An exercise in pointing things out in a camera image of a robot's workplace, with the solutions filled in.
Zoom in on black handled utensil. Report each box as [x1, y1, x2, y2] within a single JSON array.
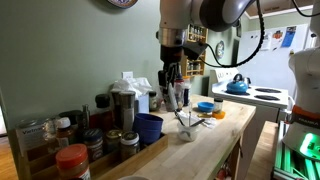
[[173, 109, 186, 127]]

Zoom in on black-capped bottle with red label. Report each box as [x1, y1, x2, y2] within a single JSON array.
[[90, 93, 114, 133]]

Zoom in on blue plastic cup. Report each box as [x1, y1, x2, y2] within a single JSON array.
[[133, 112, 164, 129], [133, 124, 164, 146]]

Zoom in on dark-lidded spice jar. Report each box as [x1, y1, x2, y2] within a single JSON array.
[[82, 128, 105, 163]]

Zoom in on wooden tray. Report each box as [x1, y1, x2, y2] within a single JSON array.
[[19, 132, 169, 180]]

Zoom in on clear plastic cup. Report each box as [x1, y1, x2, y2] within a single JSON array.
[[176, 121, 201, 143]]

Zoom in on orange fridge magnet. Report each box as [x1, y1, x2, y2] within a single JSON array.
[[272, 29, 284, 40]]

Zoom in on orange plastic lid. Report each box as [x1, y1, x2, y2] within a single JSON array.
[[211, 110, 227, 120]]

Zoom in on small blue bowl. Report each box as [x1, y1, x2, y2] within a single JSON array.
[[196, 101, 215, 113]]

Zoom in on white paper napkin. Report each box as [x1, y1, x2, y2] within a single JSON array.
[[178, 111, 218, 130]]

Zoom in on white-lidded spice jar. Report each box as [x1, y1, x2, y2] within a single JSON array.
[[119, 130, 141, 163]]

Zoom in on white labelled box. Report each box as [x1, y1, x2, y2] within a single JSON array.
[[14, 121, 48, 158]]

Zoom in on white-capped brown spice jar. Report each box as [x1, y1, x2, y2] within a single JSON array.
[[54, 116, 76, 148]]

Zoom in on white wall outlet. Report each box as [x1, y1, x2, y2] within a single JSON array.
[[121, 70, 134, 80]]

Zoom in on blue kettle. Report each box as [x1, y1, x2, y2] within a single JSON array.
[[226, 73, 250, 95]]

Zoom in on small black-lidded glass jar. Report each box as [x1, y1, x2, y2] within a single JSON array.
[[213, 97, 224, 113]]

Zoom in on small round wall plate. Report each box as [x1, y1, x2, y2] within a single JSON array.
[[215, 40, 226, 60]]

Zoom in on metal robot mounting frame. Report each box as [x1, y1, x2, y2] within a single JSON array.
[[271, 119, 320, 180]]

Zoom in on clear glass jar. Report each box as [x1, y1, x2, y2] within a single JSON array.
[[42, 116, 61, 141]]

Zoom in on tall glass jar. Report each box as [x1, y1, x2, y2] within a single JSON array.
[[173, 73, 185, 111]]

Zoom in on small dark jar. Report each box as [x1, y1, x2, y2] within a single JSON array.
[[148, 90, 159, 112]]

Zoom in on blue paper sheet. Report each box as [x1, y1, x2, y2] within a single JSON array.
[[280, 25, 297, 49]]

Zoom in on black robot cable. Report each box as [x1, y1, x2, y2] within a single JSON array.
[[290, 0, 316, 18]]

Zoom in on orange-lidded peanut butter jar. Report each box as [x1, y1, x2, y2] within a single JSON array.
[[54, 143, 92, 180]]

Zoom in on decorative patterned wall plate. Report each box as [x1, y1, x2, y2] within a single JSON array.
[[106, 0, 139, 9]]

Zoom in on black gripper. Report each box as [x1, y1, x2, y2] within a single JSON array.
[[157, 44, 184, 101]]

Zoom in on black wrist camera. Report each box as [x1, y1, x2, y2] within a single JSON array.
[[181, 41, 209, 62]]

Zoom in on white kitchen stove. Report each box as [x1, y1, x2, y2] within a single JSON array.
[[209, 67, 290, 124]]

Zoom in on white paper sheet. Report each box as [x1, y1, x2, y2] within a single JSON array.
[[259, 32, 272, 52]]

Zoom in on slim steel pepper mill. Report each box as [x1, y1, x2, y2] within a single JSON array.
[[81, 104, 91, 129]]

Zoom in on wooden spice rack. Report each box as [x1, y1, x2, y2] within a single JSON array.
[[186, 23, 209, 44], [181, 54, 206, 78]]

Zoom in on gold-lidded spice jar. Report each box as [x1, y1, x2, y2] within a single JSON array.
[[105, 128, 123, 155]]

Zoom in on thin metal utensil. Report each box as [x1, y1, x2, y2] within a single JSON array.
[[187, 102, 193, 128]]

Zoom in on white refrigerator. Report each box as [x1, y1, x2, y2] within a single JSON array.
[[237, 23, 318, 98]]

